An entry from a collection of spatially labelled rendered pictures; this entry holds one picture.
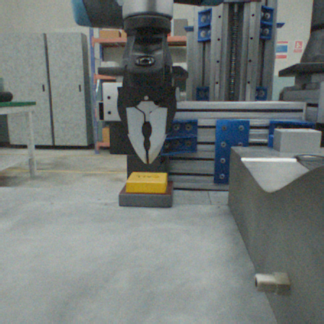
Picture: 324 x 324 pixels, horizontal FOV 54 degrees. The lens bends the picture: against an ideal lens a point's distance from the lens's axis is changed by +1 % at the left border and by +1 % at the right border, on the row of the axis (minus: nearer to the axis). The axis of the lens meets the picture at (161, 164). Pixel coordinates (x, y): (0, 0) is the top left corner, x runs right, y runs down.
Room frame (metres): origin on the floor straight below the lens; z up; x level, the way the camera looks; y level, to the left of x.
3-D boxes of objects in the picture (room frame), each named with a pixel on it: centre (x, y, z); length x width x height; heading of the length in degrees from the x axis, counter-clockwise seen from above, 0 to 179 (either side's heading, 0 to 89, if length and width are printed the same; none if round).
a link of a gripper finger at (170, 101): (0.49, 0.00, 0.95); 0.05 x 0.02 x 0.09; 86
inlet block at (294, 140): (0.47, -0.19, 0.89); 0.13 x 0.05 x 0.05; 176
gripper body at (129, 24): (0.52, 0.02, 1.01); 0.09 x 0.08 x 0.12; 176
